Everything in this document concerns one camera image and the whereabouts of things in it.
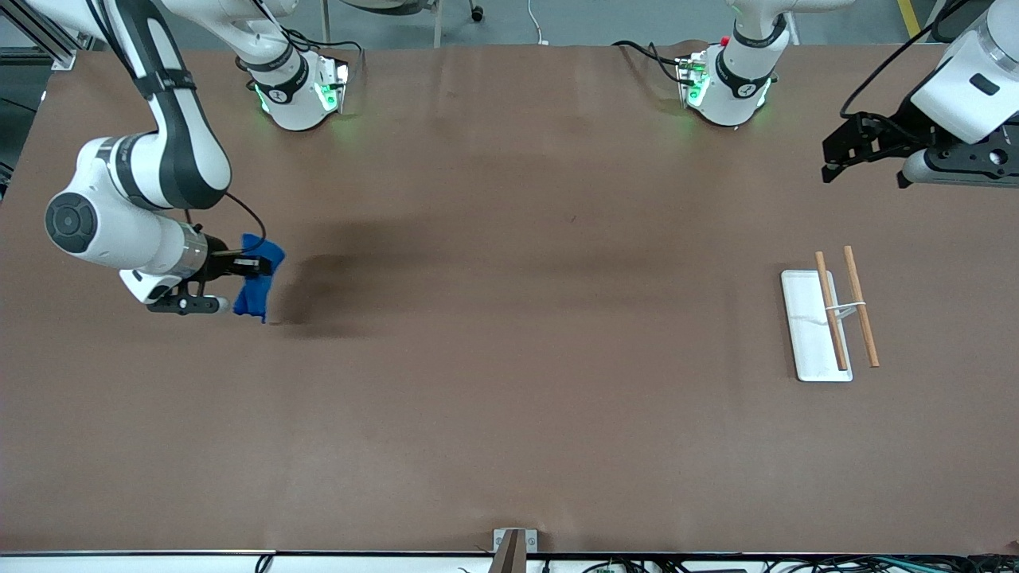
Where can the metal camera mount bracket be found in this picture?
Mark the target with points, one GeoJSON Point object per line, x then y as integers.
{"type": "Point", "coordinates": [509, 553]}

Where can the white towel rack wooden rods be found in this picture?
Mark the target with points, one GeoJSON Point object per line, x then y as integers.
{"type": "Point", "coordinates": [812, 326]}

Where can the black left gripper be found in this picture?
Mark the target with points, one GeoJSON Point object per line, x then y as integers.
{"type": "Point", "coordinates": [898, 131]}

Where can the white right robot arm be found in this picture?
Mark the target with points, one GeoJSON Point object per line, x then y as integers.
{"type": "Point", "coordinates": [119, 231]}

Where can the aluminium frame profile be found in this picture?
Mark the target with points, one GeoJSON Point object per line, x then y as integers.
{"type": "Point", "coordinates": [56, 44]}

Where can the metal chair leg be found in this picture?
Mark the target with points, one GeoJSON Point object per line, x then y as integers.
{"type": "Point", "coordinates": [438, 24]}
{"type": "Point", "coordinates": [326, 20]}

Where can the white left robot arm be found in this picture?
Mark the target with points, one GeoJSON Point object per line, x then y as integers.
{"type": "Point", "coordinates": [736, 87]}

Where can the blue microfibre towel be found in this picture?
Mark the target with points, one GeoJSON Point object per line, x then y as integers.
{"type": "Point", "coordinates": [255, 298]}

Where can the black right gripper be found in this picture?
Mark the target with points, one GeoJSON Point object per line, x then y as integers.
{"type": "Point", "coordinates": [217, 263]}

